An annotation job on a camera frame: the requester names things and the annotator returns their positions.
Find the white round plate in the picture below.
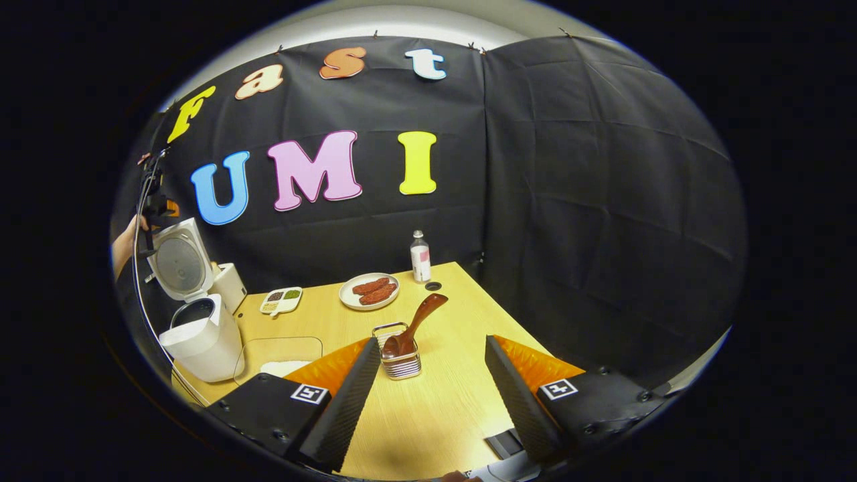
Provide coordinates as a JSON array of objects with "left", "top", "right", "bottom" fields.
[{"left": 338, "top": 272, "right": 400, "bottom": 311}]

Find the white rice cooker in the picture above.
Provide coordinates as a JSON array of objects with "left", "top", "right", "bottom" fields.
[{"left": 146, "top": 218, "right": 245, "bottom": 384}]

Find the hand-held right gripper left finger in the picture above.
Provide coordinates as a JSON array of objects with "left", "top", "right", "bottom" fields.
[{"left": 204, "top": 337, "right": 382, "bottom": 473}]

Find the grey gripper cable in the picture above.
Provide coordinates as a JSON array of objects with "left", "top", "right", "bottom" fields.
[{"left": 131, "top": 151, "right": 212, "bottom": 408}]

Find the clear plastic container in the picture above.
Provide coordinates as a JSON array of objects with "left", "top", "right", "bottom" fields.
[{"left": 233, "top": 336, "right": 324, "bottom": 386}]

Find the black backdrop cloth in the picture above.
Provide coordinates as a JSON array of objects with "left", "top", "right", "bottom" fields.
[{"left": 110, "top": 33, "right": 747, "bottom": 396}]

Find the wire metal chopstick holder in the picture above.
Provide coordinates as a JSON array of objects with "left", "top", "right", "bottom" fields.
[{"left": 372, "top": 322, "right": 422, "bottom": 381}]

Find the clear bottle with pink label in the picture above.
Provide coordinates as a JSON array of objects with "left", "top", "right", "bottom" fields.
[{"left": 410, "top": 230, "right": 432, "bottom": 284}]

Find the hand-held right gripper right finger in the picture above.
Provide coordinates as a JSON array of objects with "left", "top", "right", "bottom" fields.
[{"left": 485, "top": 335, "right": 670, "bottom": 466}]

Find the brown wooden spoon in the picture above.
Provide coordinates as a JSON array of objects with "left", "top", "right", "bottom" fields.
[{"left": 382, "top": 293, "right": 449, "bottom": 358}]

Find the white divided bean dish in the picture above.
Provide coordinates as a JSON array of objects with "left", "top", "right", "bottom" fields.
[{"left": 260, "top": 287, "right": 303, "bottom": 317}]

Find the white toaster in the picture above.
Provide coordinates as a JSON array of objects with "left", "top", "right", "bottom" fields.
[{"left": 211, "top": 262, "right": 248, "bottom": 314}]

